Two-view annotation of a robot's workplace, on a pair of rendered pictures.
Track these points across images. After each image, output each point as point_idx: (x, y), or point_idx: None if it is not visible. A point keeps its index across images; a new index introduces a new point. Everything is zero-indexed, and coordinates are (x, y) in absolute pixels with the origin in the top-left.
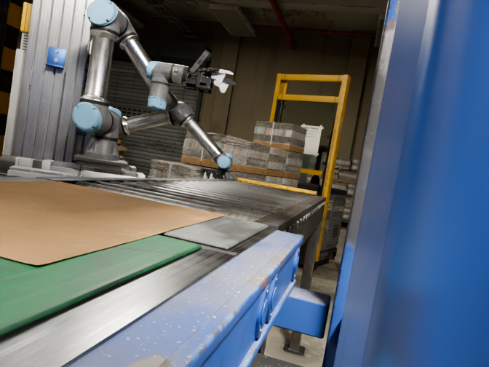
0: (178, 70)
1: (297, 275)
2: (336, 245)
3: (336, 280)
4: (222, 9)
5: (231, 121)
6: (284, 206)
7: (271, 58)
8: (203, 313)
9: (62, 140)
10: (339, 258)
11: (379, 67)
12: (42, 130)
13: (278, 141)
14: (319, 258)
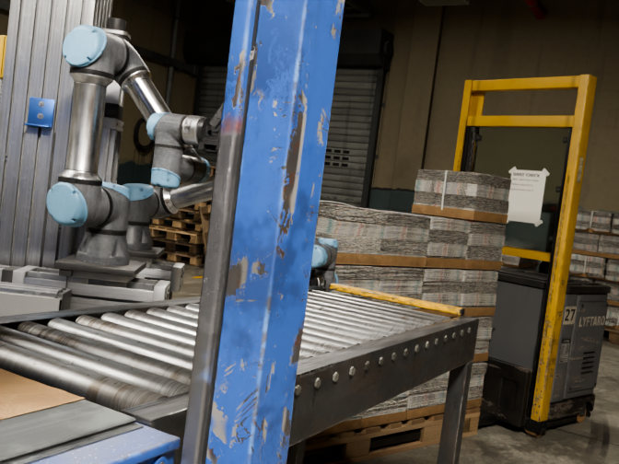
0: (191, 124)
1: (500, 446)
2: (611, 387)
3: (578, 459)
4: None
5: (432, 155)
6: (300, 357)
7: (499, 39)
8: None
9: (52, 234)
10: (605, 414)
11: (215, 191)
12: (24, 222)
13: (454, 204)
14: (552, 413)
